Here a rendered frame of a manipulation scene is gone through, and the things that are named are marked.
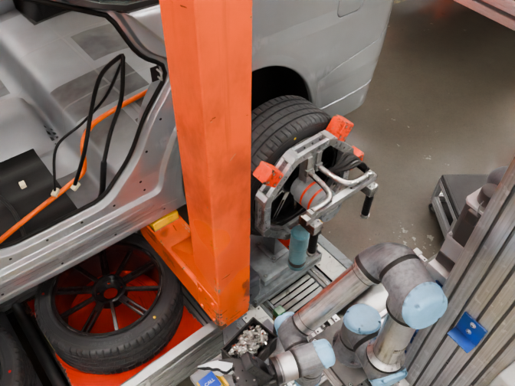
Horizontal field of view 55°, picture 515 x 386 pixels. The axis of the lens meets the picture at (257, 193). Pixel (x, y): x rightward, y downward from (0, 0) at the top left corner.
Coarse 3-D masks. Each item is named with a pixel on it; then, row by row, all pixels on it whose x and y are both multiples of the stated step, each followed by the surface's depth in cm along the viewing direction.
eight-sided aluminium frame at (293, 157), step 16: (304, 144) 204; (320, 144) 204; (336, 144) 213; (288, 160) 200; (304, 160) 203; (336, 160) 234; (288, 176) 203; (272, 192) 202; (336, 192) 242; (256, 208) 211; (256, 224) 219; (272, 224) 230; (288, 224) 239
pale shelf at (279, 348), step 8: (264, 320) 223; (272, 328) 220; (280, 344) 215; (280, 352) 213; (216, 360) 210; (192, 376) 205; (200, 376) 205; (216, 376) 205; (224, 376) 205; (232, 384) 203
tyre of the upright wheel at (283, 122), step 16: (288, 96) 219; (256, 112) 210; (272, 112) 209; (288, 112) 209; (304, 112) 211; (320, 112) 217; (256, 128) 207; (272, 128) 204; (288, 128) 202; (304, 128) 204; (320, 128) 213; (256, 144) 203; (272, 144) 200; (288, 144) 204; (256, 160) 201; (272, 160) 203; (256, 192) 210; (304, 208) 249
